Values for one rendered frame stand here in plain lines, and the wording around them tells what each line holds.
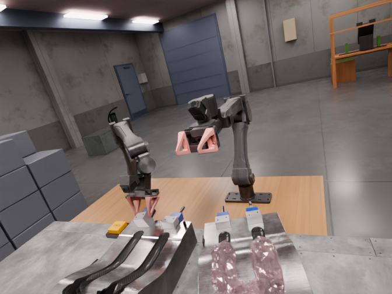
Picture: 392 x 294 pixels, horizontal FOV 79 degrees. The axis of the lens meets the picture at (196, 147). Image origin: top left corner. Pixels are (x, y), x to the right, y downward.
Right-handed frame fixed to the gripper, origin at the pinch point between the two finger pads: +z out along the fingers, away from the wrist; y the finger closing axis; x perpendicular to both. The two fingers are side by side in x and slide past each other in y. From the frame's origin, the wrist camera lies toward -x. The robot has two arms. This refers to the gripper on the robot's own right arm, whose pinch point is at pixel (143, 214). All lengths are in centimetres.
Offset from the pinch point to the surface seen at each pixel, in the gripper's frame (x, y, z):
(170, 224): -1.0, 12.2, 3.1
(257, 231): 6.6, 40.5, 5.1
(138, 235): -3.0, 0.3, 7.0
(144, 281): -20.7, 16.4, 13.8
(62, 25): 265, -445, -390
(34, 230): 70, -176, 29
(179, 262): -5.2, 18.3, 13.4
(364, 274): 2, 68, 13
